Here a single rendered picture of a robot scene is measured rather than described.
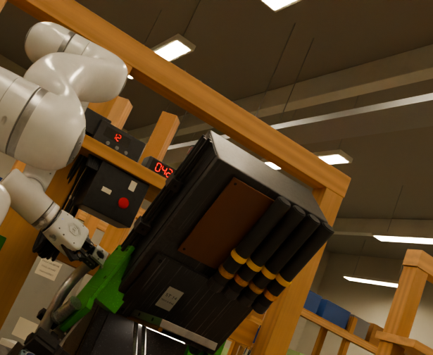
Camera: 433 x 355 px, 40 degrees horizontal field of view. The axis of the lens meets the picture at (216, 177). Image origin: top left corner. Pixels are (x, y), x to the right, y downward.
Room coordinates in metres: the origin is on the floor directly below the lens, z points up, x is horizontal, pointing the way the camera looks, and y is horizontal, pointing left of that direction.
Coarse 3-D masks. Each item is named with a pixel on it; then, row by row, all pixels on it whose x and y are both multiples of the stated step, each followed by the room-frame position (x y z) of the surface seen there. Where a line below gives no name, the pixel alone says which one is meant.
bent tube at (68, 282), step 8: (96, 248) 1.66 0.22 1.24; (96, 256) 1.64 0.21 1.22; (104, 256) 1.67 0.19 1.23; (80, 272) 1.69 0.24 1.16; (72, 280) 1.70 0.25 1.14; (64, 288) 1.70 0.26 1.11; (72, 288) 1.71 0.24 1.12; (56, 296) 1.68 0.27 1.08; (64, 296) 1.69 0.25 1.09; (56, 304) 1.65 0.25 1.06; (48, 312) 1.62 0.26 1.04; (48, 320) 1.60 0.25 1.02; (48, 328) 1.58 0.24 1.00
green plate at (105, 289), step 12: (120, 252) 1.61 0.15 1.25; (108, 264) 1.62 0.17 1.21; (120, 264) 1.57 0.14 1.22; (96, 276) 1.63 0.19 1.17; (108, 276) 1.56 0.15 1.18; (120, 276) 1.58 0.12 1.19; (84, 288) 1.64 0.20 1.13; (96, 288) 1.56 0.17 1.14; (108, 288) 1.58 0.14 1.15; (96, 300) 1.60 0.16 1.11; (108, 300) 1.58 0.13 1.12; (120, 300) 1.59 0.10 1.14
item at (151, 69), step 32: (32, 0) 1.72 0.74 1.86; (64, 0) 1.75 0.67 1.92; (96, 32) 1.80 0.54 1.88; (128, 64) 1.86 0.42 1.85; (160, 64) 1.89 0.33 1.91; (192, 96) 1.95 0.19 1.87; (224, 96) 1.99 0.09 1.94; (224, 128) 2.05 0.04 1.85; (256, 128) 2.06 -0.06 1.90; (288, 160) 2.12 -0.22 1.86; (320, 160) 2.17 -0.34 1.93
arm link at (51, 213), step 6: (54, 204) 1.58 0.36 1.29; (48, 210) 1.57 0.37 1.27; (54, 210) 1.58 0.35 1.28; (42, 216) 1.57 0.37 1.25; (48, 216) 1.57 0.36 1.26; (54, 216) 1.59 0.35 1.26; (36, 222) 1.58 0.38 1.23; (42, 222) 1.57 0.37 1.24; (48, 222) 1.57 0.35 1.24; (36, 228) 1.60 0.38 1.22; (42, 228) 1.60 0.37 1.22
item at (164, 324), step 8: (136, 312) 1.60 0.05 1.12; (136, 320) 1.58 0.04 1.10; (144, 320) 1.54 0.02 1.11; (152, 320) 1.49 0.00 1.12; (160, 320) 1.45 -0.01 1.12; (152, 328) 1.48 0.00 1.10; (160, 328) 1.44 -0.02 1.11; (168, 328) 1.45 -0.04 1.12; (176, 328) 1.46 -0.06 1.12; (168, 336) 1.57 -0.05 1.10; (176, 336) 1.51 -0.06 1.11; (184, 336) 1.47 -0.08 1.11; (192, 336) 1.47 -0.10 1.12; (200, 336) 1.48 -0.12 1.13; (192, 344) 1.50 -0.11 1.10; (200, 344) 1.53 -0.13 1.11; (208, 344) 1.49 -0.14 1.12; (216, 344) 1.50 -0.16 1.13
